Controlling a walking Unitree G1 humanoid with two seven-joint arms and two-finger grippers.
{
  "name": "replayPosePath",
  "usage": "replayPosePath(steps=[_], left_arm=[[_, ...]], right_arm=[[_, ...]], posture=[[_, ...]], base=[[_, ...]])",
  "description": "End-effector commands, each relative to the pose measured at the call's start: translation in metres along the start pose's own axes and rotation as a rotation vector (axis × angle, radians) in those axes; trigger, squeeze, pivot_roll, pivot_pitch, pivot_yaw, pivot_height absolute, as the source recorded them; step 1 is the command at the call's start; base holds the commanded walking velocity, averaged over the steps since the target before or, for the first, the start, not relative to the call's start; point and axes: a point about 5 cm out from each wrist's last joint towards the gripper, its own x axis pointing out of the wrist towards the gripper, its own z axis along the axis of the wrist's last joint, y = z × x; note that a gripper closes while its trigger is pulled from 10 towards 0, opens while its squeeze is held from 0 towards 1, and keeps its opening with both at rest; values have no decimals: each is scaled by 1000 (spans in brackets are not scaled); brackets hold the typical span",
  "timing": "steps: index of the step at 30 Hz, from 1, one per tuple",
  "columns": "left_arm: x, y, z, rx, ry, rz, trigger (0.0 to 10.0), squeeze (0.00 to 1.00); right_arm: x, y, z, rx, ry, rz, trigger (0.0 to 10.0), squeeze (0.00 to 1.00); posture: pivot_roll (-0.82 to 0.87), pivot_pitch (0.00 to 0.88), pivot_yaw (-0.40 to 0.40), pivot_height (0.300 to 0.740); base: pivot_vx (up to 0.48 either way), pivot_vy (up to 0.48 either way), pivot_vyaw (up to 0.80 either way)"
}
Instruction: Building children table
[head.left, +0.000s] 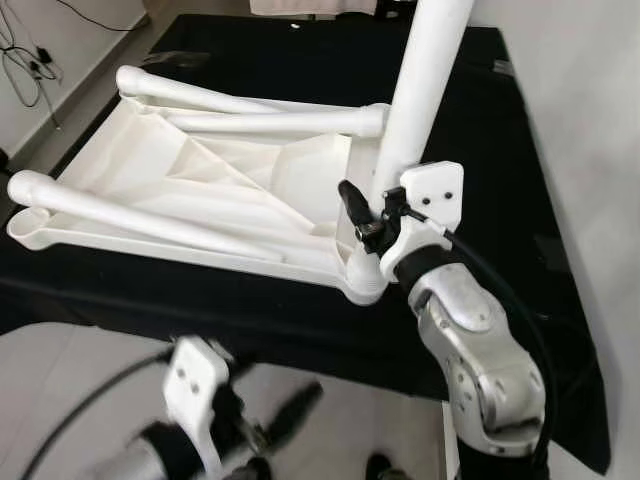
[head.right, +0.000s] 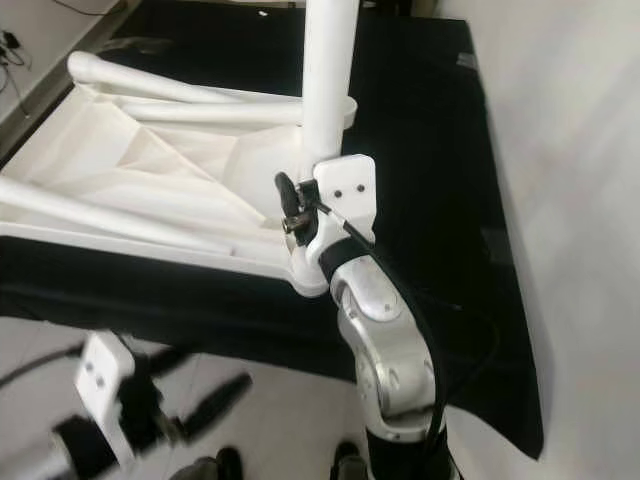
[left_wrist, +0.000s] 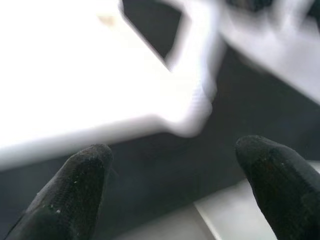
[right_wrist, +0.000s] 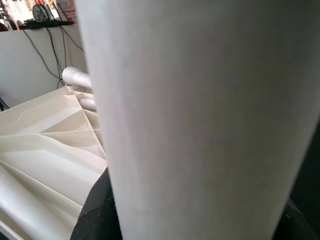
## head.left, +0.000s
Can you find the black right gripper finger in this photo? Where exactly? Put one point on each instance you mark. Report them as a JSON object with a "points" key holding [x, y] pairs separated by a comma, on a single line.
{"points": [[352, 200]]}

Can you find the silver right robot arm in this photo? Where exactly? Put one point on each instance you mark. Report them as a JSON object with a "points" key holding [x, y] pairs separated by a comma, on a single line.
{"points": [[480, 380]]}

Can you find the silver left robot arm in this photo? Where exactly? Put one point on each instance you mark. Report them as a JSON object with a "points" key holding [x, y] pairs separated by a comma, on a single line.
{"points": [[130, 465]]}

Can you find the black robot left foot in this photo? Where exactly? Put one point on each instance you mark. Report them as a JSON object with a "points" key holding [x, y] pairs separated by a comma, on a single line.
{"points": [[258, 470]]}

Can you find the black robot foot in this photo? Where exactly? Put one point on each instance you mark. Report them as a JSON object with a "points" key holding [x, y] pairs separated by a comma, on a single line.
{"points": [[258, 470], [378, 468]]}

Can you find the black robot right foot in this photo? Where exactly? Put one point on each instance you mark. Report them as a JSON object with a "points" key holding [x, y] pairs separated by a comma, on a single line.
{"points": [[378, 468]]}

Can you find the small white speck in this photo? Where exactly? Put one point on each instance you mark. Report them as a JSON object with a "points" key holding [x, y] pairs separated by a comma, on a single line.
{"points": [[298, 22]]}

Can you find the grey tape strip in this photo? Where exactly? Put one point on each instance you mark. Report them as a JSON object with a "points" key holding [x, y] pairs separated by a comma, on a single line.
{"points": [[505, 68]]}

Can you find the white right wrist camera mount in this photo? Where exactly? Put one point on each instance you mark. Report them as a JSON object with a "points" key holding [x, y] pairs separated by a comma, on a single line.
{"points": [[435, 190]]}

